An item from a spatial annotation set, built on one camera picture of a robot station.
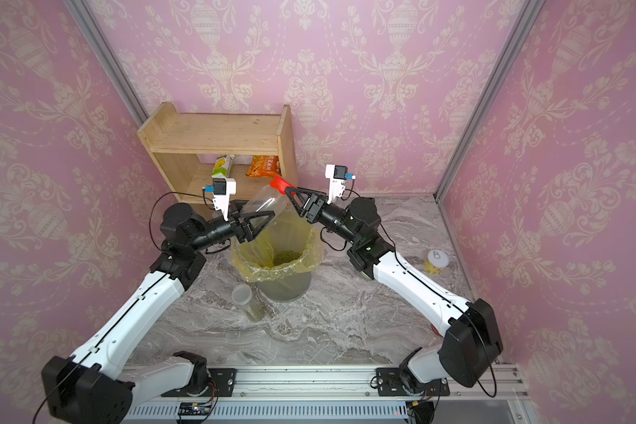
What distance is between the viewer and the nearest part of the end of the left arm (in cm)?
59

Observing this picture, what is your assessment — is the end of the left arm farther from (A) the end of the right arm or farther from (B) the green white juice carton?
(B) the green white juice carton

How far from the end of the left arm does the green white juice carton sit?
41 centimetres

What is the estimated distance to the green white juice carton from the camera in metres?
0.96
